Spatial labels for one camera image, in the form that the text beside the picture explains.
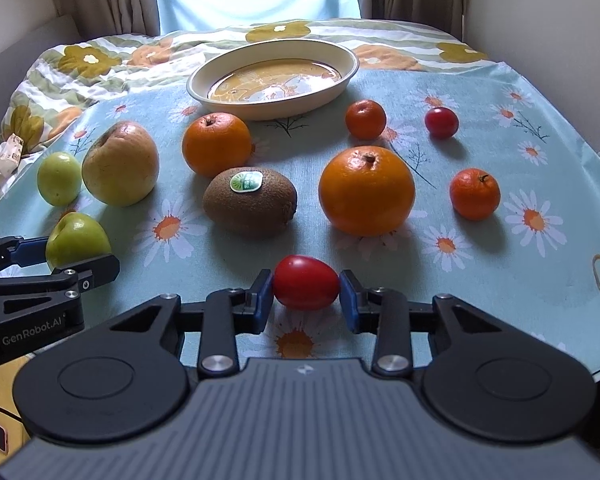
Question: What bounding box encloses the red oval tomato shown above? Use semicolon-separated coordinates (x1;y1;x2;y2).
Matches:
273;255;340;311

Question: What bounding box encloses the small green apple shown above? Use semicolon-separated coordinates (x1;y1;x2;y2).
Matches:
36;152;82;207

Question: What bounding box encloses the brown kiwi with sticker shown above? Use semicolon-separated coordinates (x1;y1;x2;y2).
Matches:
202;167;298;238

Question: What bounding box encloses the large yellowish russet apple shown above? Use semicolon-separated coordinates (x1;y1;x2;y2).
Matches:
82;120;160;207

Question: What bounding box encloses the large orange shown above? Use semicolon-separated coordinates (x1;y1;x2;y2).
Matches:
318;145;416;237

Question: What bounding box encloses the small tangerine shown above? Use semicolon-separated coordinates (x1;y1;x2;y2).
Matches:
450;168;501;221
344;100;387;141

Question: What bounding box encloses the medium orange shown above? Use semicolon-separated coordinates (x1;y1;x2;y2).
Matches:
182;113;252;179

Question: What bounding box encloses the round red cherry tomato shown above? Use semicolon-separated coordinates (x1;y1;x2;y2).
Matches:
425;106;460;140

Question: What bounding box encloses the small patterned cloth pouch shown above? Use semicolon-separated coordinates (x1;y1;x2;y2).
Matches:
0;133;23;178

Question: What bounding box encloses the blue daisy tablecloth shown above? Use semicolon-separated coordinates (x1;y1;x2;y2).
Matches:
0;62;600;376

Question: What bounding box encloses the grey bed headboard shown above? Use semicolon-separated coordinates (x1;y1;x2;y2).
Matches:
0;15;81;131

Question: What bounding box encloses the striped floral duvet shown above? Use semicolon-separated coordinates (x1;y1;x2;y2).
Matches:
0;18;489;198

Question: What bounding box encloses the cream yellow ceramic bowl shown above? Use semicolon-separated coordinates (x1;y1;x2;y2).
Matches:
186;39;360;122

